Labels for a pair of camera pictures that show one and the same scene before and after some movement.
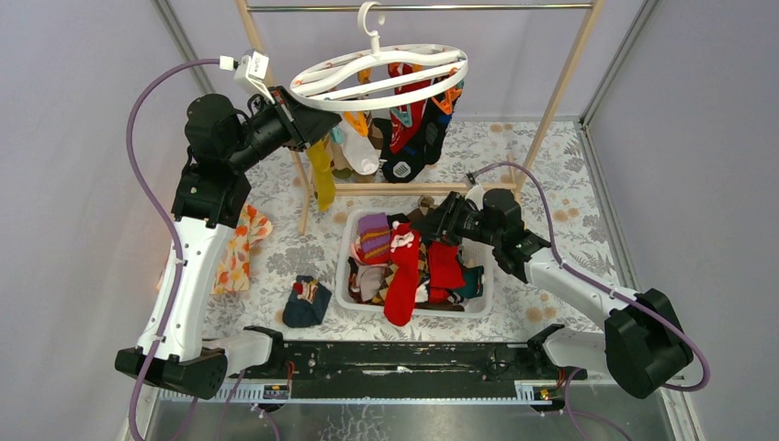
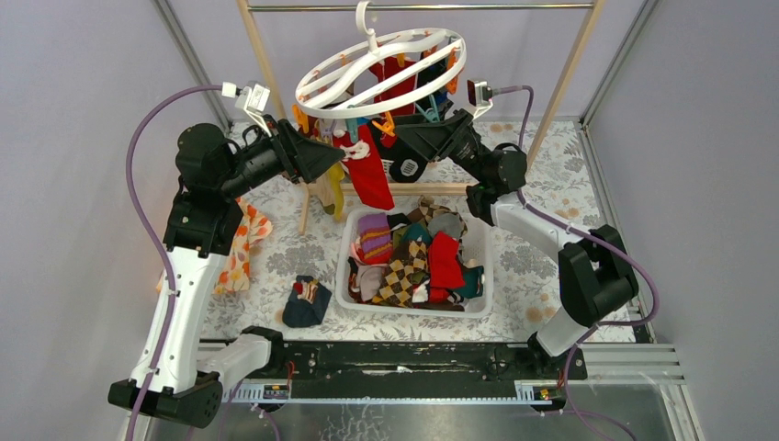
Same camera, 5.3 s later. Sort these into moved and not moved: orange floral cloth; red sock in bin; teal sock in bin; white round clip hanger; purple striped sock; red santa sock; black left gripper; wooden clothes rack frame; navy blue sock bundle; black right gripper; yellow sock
Moved: red santa sock; white round clip hanger; black right gripper; yellow sock; black left gripper
Not moved: wooden clothes rack frame; purple striped sock; red sock in bin; navy blue sock bundle; orange floral cloth; teal sock in bin
